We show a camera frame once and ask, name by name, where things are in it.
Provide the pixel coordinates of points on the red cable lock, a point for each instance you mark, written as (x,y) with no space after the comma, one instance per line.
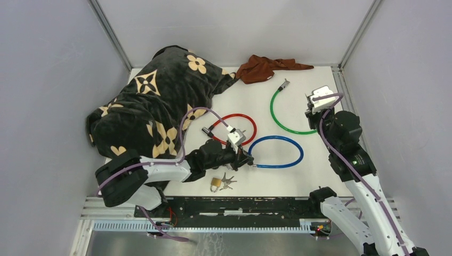
(242,121)

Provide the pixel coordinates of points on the small padlock keys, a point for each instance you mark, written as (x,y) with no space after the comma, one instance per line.
(227,182)

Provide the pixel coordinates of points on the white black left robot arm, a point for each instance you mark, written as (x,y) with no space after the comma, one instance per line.
(128,178)

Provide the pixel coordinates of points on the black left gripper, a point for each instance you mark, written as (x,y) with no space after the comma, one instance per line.
(241,158)

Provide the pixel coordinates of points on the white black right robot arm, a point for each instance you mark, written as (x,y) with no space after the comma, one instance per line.
(379,233)

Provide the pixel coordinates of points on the white slotted cable duct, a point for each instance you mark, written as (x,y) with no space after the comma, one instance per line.
(146,226)

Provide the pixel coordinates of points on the green cable lock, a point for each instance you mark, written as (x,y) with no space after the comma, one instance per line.
(285,112)

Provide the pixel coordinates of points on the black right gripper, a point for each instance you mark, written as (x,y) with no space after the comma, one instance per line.
(312,116)

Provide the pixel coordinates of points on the blue cable lock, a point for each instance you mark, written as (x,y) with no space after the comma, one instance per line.
(283,152)

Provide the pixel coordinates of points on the black floral patterned blanket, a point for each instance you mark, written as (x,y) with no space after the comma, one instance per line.
(154,110)

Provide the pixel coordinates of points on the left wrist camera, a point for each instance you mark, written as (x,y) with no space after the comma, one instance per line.
(236,137)

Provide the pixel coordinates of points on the brown crumpled cloth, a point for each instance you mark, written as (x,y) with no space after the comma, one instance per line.
(260,69)

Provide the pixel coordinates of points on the small brass padlock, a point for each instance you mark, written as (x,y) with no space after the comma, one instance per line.
(215,185)

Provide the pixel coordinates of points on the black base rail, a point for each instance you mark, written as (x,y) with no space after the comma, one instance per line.
(238,212)

